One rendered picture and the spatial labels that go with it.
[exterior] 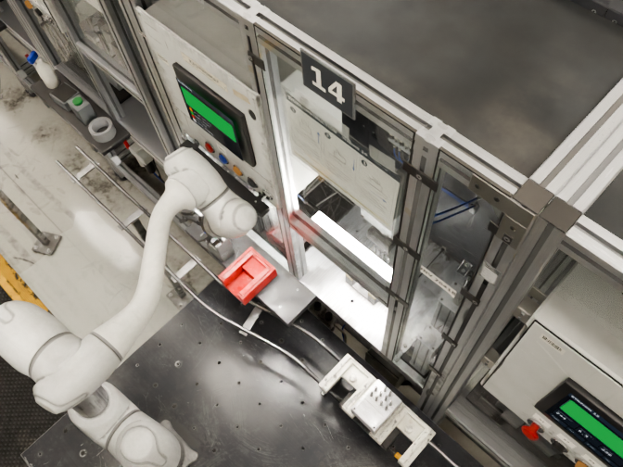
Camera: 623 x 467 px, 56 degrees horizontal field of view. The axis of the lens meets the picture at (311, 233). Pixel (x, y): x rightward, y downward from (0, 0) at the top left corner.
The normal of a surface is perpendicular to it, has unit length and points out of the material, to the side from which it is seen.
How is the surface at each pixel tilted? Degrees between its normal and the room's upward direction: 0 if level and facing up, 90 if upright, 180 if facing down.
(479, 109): 0
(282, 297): 0
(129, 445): 10
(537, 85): 0
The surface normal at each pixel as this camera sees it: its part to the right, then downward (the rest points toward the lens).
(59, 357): 0.15, -0.48
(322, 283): -0.06, -0.48
